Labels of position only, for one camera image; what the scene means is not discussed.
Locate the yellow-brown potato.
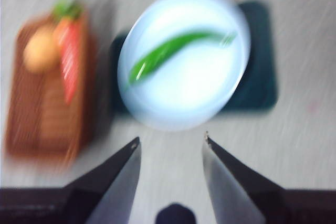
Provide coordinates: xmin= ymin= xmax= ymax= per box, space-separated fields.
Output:
xmin=23 ymin=28 xmax=60 ymax=74

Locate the green pepper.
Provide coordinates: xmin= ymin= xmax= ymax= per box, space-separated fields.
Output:
xmin=127 ymin=30 xmax=238 ymax=86

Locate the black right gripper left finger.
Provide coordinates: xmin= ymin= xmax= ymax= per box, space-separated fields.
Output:
xmin=65 ymin=136 xmax=143 ymax=224

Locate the black flat tray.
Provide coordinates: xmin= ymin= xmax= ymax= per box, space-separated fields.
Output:
xmin=109 ymin=0 xmax=279 ymax=116

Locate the brown wicker basket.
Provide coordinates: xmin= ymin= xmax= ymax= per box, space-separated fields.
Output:
xmin=5 ymin=6 xmax=96 ymax=167

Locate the blue round plate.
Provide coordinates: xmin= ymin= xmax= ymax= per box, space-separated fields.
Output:
xmin=117 ymin=0 xmax=252 ymax=132

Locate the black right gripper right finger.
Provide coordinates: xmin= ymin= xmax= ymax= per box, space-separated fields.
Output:
xmin=201 ymin=130 xmax=288 ymax=224

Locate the orange carrot with green leaves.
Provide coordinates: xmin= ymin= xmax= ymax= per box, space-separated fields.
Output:
xmin=51 ymin=0 xmax=85 ymax=104

